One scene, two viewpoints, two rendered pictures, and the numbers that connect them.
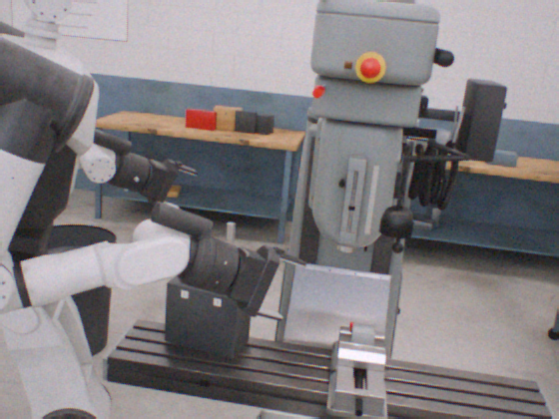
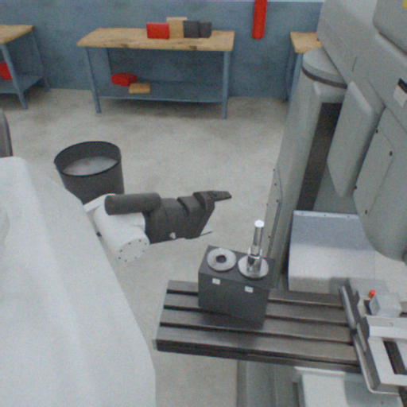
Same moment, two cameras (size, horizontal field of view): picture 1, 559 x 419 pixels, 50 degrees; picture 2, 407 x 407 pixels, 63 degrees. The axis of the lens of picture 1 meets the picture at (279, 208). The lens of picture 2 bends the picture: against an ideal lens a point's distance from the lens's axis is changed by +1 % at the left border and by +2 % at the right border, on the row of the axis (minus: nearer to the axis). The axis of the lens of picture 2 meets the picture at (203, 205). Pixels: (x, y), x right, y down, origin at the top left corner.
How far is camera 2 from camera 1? 96 cm
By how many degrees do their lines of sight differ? 23
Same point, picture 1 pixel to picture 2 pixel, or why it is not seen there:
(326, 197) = (396, 222)
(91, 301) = not seen: hidden behind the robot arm
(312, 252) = (310, 203)
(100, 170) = (131, 250)
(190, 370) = (230, 346)
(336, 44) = not seen: outside the picture
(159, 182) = (195, 222)
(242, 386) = (277, 355)
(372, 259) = not seen: hidden behind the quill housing
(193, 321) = (224, 298)
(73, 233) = (87, 148)
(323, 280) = (319, 224)
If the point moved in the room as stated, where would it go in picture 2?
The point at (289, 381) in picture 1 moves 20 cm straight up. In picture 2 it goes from (319, 348) to (336, 311)
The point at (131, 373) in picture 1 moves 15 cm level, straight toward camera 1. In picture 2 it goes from (177, 346) to (188, 397)
